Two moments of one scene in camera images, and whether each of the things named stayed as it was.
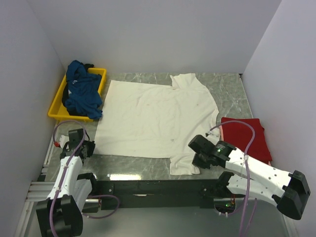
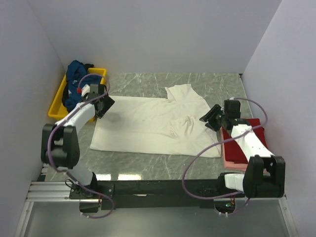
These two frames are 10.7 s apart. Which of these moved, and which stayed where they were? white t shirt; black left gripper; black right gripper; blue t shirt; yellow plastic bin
Moved: black right gripper; white t shirt; black left gripper
Stayed: yellow plastic bin; blue t shirt
